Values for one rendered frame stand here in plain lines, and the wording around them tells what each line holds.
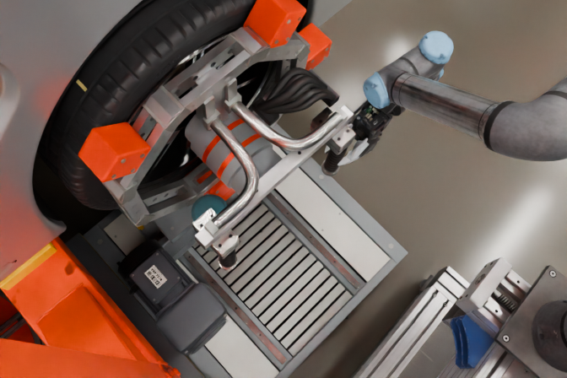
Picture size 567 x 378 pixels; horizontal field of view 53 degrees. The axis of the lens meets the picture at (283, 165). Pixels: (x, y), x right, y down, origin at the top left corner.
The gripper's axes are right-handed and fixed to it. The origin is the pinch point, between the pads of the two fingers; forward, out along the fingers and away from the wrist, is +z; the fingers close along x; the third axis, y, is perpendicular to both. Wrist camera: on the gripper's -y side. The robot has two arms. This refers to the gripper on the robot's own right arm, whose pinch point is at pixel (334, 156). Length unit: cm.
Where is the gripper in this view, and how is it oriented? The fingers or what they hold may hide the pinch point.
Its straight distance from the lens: 134.3
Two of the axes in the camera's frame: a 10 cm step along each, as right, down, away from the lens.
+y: 0.7, -3.5, -9.3
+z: -7.1, 6.4, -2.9
